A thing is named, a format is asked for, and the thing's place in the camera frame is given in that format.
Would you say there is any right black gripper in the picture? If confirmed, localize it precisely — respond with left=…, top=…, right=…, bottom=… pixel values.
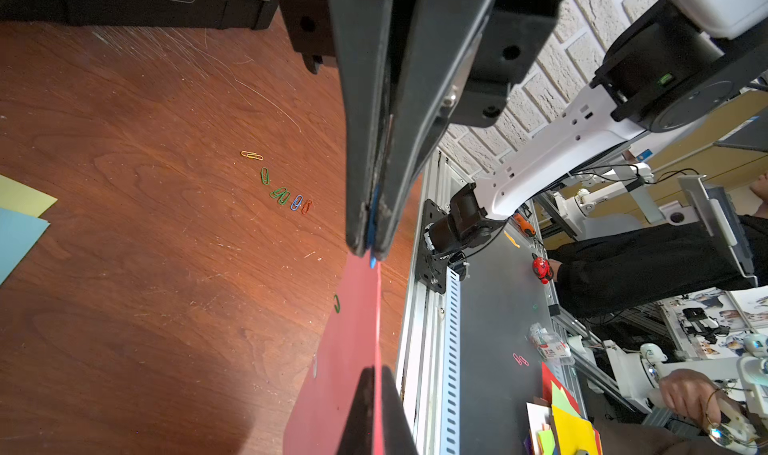
left=277, top=0, right=563, bottom=261

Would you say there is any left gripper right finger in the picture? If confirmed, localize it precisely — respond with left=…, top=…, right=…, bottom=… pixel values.
left=381, top=366, right=418, bottom=455

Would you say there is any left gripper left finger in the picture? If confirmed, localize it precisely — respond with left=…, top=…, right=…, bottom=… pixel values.
left=338, top=366, right=376, bottom=455

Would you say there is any pink paper sheet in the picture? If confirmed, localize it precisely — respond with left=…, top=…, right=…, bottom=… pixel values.
left=282, top=254, right=381, bottom=454

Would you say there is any gold paperclip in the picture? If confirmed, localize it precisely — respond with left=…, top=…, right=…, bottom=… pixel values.
left=240, top=150, right=264, bottom=161

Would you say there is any light blue paper sheet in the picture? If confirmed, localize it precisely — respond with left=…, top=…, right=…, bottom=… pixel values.
left=0, top=209, right=50, bottom=283

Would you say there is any yellow paper sheet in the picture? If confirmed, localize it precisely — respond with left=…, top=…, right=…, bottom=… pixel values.
left=0, top=175, right=58, bottom=218

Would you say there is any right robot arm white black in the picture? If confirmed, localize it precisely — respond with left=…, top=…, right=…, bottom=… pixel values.
left=277, top=0, right=767, bottom=260

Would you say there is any stack of coloured paper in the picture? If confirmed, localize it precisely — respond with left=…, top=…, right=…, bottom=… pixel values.
left=525, top=364, right=604, bottom=455

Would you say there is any red round button device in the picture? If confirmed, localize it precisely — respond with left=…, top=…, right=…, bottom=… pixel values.
left=532, top=254, right=554, bottom=285

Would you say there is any person in black clothes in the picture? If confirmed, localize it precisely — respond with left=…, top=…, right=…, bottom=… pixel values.
left=548, top=224, right=748, bottom=318

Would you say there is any aluminium front rail frame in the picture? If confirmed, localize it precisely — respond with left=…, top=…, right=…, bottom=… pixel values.
left=395, top=148, right=589, bottom=455

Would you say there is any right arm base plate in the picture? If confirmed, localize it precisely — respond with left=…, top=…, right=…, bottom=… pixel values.
left=414, top=199, right=468, bottom=294

